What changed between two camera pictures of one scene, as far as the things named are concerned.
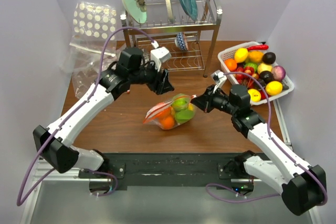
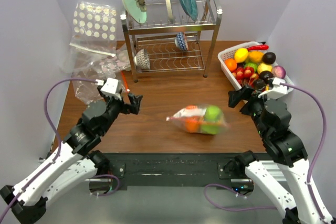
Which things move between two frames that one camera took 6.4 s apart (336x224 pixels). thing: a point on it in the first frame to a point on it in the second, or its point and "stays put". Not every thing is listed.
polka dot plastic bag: (92, 22) stays put
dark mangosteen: (269, 57) stays put
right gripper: (201, 102) to (234, 96)
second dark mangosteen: (266, 76) stays put
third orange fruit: (255, 56) stays put
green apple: (180, 103) to (213, 114)
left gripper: (160, 85) to (135, 102)
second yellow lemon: (240, 54) stays put
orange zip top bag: (168, 115) to (201, 118)
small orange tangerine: (230, 64) stays put
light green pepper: (184, 116) to (213, 129)
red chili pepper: (258, 47) stays put
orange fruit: (168, 122) to (191, 126)
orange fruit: (168, 112) to (191, 107)
